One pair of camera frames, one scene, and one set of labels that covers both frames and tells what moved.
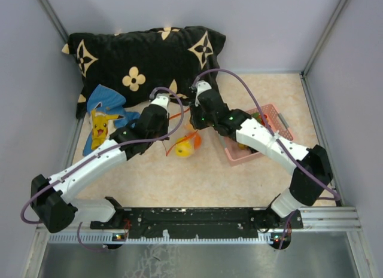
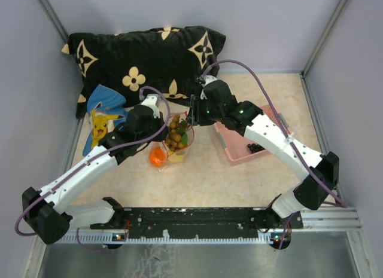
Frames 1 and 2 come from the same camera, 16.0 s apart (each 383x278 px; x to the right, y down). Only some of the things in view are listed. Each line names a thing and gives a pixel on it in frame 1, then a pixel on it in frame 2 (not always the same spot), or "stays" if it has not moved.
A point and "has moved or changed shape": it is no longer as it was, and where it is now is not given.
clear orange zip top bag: x=188 y=140 has moved or changed shape
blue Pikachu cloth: x=106 y=116 stays
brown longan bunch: x=243 y=147 → x=178 y=137
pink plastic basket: x=236 y=155 stays
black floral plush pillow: x=137 y=63 stays
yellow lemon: x=184 y=148 → x=175 y=158
